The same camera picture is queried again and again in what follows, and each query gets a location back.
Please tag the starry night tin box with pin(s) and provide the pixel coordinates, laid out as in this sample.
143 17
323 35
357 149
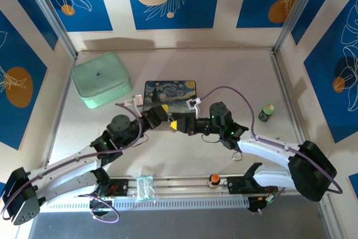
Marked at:
173 93

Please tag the small green paint jar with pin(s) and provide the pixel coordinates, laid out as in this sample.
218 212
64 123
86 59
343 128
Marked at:
267 113

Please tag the silver metal tongs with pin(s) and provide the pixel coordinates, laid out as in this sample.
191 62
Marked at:
237 160

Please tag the mint green zip case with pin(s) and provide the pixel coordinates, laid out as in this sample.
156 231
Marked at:
98 79

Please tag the small bottle with orange cap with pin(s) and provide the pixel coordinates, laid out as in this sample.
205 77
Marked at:
214 180

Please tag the clear plastic bag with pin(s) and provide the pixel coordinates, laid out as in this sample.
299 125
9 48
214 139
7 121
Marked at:
145 188

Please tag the grey metal sheet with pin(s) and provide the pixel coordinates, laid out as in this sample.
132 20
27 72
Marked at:
179 225

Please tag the blue poster white leaf outline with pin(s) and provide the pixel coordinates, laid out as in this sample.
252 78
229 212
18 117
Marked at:
321 82

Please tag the blue poster beige circle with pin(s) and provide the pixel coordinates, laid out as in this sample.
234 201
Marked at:
195 4

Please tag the blue poster white flower outline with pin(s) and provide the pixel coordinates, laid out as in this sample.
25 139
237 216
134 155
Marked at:
92 12

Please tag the blue poster orange oval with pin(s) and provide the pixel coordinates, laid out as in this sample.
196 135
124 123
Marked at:
16 54

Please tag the aluminium mounting rail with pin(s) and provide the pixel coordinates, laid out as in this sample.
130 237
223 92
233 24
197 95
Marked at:
181 185

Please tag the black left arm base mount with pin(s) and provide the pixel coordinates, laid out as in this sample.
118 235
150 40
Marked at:
120 187

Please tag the aluminium table side rail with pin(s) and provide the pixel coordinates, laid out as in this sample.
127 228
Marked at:
65 96
288 96

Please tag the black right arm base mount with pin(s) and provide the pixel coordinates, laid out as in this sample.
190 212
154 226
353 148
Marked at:
237 185

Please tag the aluminium frame post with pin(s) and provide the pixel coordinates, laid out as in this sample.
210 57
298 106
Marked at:
50 12
296 12

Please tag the blue wall poster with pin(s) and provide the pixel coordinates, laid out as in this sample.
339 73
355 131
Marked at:
1 186
353 181
33 20
321 4

